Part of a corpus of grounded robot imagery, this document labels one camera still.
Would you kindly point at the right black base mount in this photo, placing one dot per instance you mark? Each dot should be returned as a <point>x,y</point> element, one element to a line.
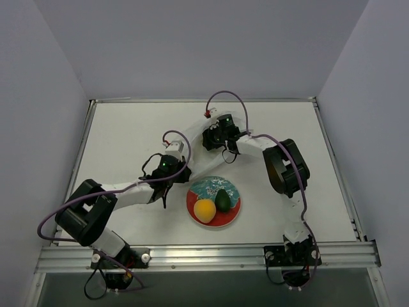
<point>298,261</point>

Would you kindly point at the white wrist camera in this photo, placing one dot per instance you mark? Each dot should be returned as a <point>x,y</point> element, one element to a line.
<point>175,149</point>
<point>211,113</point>

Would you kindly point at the red and teal plate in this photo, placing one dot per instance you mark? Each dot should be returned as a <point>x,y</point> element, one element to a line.
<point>207,188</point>

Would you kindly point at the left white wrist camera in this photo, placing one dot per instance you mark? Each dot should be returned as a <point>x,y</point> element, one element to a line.
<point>175,149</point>

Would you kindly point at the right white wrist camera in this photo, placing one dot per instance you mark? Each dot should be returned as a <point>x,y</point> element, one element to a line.
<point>211,113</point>

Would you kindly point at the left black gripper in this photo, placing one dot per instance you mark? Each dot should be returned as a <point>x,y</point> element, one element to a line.
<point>163,188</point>

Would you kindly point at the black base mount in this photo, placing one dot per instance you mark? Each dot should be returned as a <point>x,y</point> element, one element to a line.
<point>298,261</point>
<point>117,272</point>

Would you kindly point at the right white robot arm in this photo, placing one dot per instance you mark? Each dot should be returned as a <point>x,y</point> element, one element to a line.
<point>287,171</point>

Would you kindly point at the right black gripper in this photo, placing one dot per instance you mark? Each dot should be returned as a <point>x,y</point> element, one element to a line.
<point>209,141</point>

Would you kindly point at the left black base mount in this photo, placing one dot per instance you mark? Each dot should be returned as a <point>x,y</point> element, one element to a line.
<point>117,272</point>

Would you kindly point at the aluminium front rail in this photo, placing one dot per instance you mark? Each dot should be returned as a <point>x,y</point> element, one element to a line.
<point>239,257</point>

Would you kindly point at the dark green fake avocado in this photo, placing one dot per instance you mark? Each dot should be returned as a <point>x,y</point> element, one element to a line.
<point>222,201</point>

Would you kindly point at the orange fake fruit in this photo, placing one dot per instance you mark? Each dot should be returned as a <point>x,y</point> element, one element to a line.
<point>204,210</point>

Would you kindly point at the white translucent plastic bag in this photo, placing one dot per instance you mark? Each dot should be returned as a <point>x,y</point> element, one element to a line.
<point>202,161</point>

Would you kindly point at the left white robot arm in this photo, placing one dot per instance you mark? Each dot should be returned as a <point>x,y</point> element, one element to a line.
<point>91,205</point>

